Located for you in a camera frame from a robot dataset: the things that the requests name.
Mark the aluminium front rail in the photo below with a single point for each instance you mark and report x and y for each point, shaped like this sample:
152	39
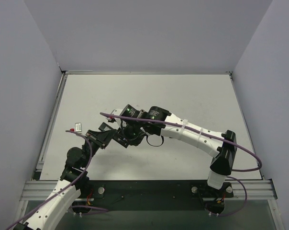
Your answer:
256	189

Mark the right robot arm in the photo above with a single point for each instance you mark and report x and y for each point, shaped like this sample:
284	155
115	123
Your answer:
137	124

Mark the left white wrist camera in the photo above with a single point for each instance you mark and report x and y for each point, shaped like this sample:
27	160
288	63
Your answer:
77	128

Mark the black remote control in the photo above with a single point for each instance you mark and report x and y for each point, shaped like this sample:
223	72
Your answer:
121	140

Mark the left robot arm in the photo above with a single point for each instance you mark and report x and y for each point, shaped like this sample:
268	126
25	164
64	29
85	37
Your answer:
72	182

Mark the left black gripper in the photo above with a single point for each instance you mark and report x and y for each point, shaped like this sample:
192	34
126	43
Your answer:
96	139

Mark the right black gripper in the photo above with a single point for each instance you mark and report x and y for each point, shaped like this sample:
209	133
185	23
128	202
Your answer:
123	140

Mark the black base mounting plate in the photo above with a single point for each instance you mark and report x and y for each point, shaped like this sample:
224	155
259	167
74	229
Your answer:
150	195

